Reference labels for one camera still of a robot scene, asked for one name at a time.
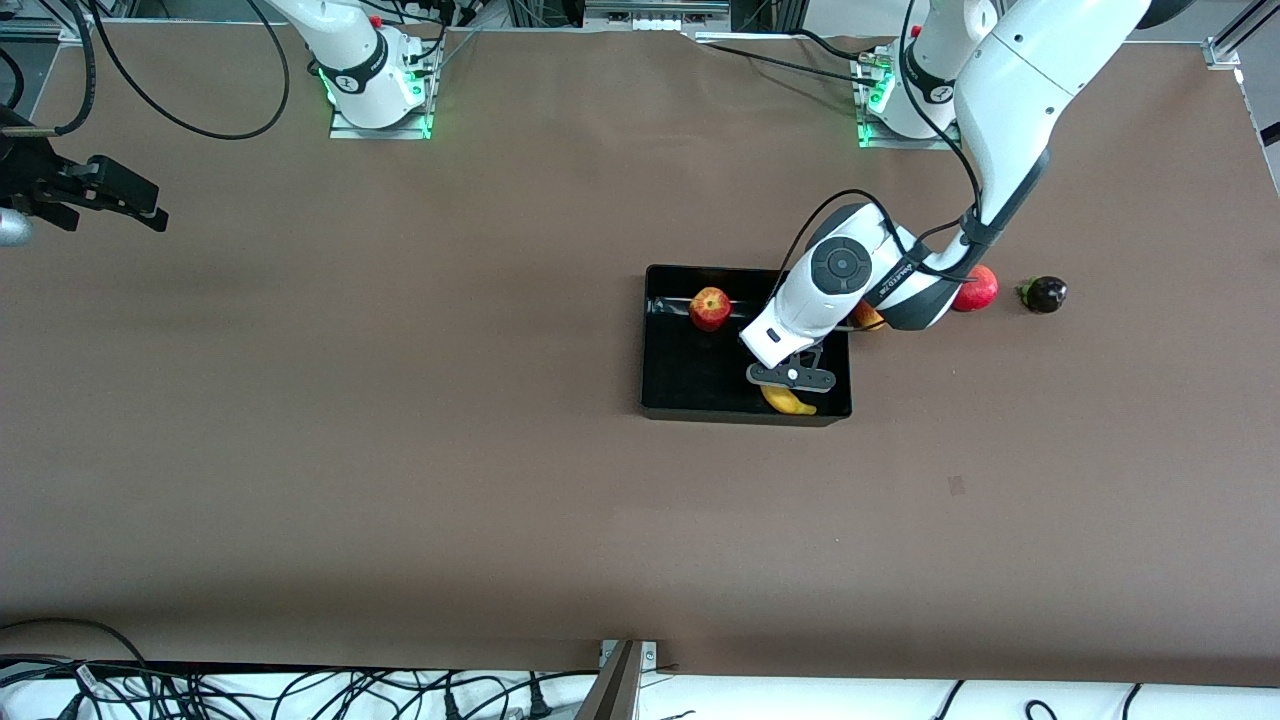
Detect yellow banana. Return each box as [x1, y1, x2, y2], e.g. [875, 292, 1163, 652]
[760, 385, 819, 417]

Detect red apple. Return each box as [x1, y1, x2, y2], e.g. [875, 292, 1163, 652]
[689, 287, 733, 332]

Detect black plastic box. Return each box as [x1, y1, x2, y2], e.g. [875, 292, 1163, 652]
[640, 263, 853, 428]

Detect red pomegranate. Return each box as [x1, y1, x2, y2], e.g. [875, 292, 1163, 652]
[955, 263, 1000, 313]

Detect dark purple eggplant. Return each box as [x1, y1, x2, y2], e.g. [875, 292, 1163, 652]
[1017, 276, 1069, 315]

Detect white power strip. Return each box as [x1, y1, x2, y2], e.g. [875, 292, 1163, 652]
[583, 0, 733, 33]

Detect dark metal strut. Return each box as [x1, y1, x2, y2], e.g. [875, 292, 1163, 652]
[575, 640, 643, 720]

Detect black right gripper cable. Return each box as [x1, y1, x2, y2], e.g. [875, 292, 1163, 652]
[0, 0, 101, 137]

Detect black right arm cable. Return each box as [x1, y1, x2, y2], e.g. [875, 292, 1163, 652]
[85, 0, 293, 141]

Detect aluminium frame profile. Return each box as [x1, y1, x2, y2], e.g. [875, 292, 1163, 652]
[0, 0, 96, 46]
[1205, 0, 1280, 71]

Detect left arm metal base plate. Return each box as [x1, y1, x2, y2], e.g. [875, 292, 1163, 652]
[855, 50, 964, 151]

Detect long black table cable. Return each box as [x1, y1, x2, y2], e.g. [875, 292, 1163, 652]
[695, 40, 891, 86]

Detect short black table cable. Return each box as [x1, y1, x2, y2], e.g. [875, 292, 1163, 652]
[795, 28, 891, 66]

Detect black looped floor cable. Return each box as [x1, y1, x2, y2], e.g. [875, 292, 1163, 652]
[0, 618, 151, 683]

